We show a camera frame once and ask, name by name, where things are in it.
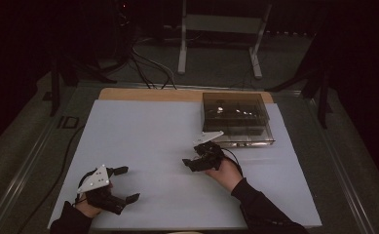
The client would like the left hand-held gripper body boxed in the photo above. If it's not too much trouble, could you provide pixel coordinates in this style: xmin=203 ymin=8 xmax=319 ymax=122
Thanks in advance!
xmin=77 ymin=164 xmax=129 ymax=215

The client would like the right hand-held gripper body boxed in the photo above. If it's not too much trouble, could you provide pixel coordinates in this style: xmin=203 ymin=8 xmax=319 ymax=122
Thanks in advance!
xmin=190 ymin=130 xmax=226 ymax=173

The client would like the dark transparent drawer box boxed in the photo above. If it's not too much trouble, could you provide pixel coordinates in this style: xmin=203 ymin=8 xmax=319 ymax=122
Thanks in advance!
xmin=202 ymin=92 xmax=276 ymax=148

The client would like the person's right hand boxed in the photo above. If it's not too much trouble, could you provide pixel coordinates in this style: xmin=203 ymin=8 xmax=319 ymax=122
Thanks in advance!
xmin=204 ymin=157 xmax=245 ymax=193

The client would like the person's left hand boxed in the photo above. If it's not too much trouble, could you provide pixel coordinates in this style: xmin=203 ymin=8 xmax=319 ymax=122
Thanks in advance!
xmin=75 ymin=183 xmax=114 ymax=218

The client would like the white board table cover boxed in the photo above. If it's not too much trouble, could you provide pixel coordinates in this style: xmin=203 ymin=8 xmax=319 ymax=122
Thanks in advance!
xmin=47 ymin=98 xmax=323 ymax=231

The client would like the left hand-held gripper black cable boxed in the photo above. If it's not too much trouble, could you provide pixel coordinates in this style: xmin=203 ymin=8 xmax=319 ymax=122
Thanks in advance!
xmin=74 ymin=169 xmax=97 ymax=208

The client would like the hand-held gripper black cable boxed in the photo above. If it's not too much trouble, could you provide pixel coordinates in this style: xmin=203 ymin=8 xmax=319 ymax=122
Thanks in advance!
xmin=220 ymin=147 xmax=245 ymax=178
xmin=74 ymin=169 xmax=97 ymax=208

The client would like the right hand-held gripper black cable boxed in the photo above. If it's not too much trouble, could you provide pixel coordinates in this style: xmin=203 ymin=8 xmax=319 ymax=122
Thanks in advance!
xmin=220 ymin=147 xmax=245 ymax=178

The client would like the long black floor cable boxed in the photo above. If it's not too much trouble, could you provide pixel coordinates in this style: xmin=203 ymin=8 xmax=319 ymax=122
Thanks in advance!
xmin=16 ymin=124 xmax=86 ymax=234

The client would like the metal floor rail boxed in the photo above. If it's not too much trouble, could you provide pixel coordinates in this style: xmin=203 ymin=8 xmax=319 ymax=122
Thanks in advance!
xmin=302 ymin=94 xmax=378 ymax=234
xmin=0 ymin=85 xmax=81 ymax=234

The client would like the white floor cable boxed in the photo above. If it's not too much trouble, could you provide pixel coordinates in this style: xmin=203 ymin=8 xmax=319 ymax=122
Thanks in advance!
xmin=132 ymin=37 xmax=178 ymax=90

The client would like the black floor cable bundle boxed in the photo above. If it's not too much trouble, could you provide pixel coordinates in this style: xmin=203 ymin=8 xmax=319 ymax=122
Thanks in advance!
xmin=129 ymin=53 xmax=166 ymax=90

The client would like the white metal stand frame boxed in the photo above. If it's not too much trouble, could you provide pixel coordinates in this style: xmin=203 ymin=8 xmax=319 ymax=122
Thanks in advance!
xmin=176 ymin=0 xmax=274 ymax=80

